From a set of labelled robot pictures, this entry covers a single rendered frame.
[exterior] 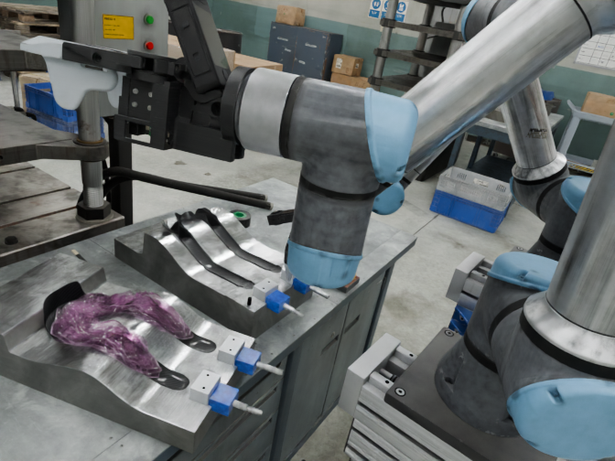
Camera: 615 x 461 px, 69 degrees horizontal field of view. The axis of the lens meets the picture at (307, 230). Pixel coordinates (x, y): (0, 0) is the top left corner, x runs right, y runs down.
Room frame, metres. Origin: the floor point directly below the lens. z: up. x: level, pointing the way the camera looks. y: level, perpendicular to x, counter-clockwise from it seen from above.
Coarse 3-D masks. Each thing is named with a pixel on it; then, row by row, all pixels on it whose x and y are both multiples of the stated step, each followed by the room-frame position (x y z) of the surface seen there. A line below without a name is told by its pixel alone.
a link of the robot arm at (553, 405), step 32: (608, 160) 0.38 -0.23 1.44; (608, 192) 0.36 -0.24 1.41; (576, 224) 0.39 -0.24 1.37; (608, 224) 0.36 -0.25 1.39; (576, 256) 0.37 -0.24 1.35; (608, 256) 0.35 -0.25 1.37; (576, 288) 0.36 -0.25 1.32; (608, 288) 0.34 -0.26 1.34; (512, 320) 0.43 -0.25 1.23; (544, 320) 0.37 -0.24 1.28; (576, 320) 0.35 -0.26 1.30; (608, 320) 0.34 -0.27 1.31; (512, 352) 0.38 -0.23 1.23; (544, 352) 0.35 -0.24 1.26; (576, 352) 0.33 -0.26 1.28; (608, 352) 0.33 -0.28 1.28; (512, 384) 0.36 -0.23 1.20; (544, 384) 0.33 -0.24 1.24; (576, 384) 0.32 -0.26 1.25; (608, 384) 0.31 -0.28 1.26; (512, 416) 0.34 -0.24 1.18; (544, 416) 0.31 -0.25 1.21; (576, 416) 0.31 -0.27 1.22; (608, 416) 0.31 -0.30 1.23; (544, 448) 0.32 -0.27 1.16; (576, 448) 0.32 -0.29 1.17; (608, 448) 0.31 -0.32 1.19
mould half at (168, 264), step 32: (160, 224) 1.17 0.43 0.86; (192, 224) 1.07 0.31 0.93; (224, 224) 1.12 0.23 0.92; (128, 256) 1.02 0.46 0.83; (160, 256) 0.95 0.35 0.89; (192, 256) 0.96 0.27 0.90; (224, 256) 1.01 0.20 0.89; (192, 288) 0.89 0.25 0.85; (224, 288) 0.87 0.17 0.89; (288, 288) 0.91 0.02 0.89; (224, 320) 0.84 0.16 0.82; (256, 320) 0.81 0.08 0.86
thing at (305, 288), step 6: (282, 270) 0.95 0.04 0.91; (282, 276) 0.95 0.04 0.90; (294, 276) 0.94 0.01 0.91; (288, 282) 0.94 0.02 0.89; (294, 282) 0.94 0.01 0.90; (300, 282) 0.93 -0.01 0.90; (294, 288) 0.93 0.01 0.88; (300, 288) 0.93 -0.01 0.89; (306, 288) 0.92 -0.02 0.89; (312, 288) 0.93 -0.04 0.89; (318, 294) 0.92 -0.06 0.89; (324, 294) 0.91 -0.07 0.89
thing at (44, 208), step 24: (0, 168) 1.50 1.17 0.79; (24, 168) 1.55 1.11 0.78; (0, 192) 1.32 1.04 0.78; (24, 192) 1.35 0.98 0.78; (48, 192) 1.39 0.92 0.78; (72, 192) 1.42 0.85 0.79; (0, 216) 1.17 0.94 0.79; (24, 216) 1.20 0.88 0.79; (48, 216) 1.23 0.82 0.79; (72, 216) 1.25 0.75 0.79; (120, 216) 1.31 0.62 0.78; (0, 240) 1.05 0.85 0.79; (24, 240) 1.07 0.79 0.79; (48, 240) 1.09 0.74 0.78; (72, 240) 1.15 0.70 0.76; (0, 264) 0.98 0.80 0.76
